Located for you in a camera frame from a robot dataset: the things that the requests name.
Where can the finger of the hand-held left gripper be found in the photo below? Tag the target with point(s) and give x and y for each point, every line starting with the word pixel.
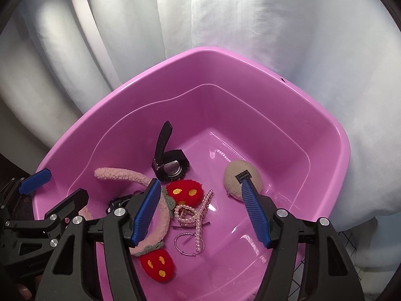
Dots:
pixel 34 182
pixel 72 202

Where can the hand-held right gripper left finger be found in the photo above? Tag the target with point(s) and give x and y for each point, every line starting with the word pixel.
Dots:
pixel 147 210

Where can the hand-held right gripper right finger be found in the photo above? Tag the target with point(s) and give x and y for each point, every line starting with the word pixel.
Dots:
pixel 255 213

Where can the pink strawberry plush headband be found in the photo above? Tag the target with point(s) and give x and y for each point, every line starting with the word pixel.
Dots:
pixel 184 192

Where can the beige plush hair clip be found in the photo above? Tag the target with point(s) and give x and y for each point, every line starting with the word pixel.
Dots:
pixel 235 175

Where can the silver bangle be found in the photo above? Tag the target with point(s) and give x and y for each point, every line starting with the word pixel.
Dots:
pixel 176 241

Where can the black wristwatch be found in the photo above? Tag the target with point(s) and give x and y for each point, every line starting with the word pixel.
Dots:
pixel 175 163

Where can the pearl hair claw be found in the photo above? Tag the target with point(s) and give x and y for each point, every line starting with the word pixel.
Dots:
pixel 200 225

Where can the pink plastic basin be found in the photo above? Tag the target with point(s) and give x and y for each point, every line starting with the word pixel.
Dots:
pixel 250 116

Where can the person's left hand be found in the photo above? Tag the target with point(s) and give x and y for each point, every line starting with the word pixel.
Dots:
pixel 25 291

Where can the white black-grid cloth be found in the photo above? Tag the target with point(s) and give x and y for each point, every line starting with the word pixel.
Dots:
pixel 349 244

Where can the white curtain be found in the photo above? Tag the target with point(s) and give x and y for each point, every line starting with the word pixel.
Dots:
pixel 282 22

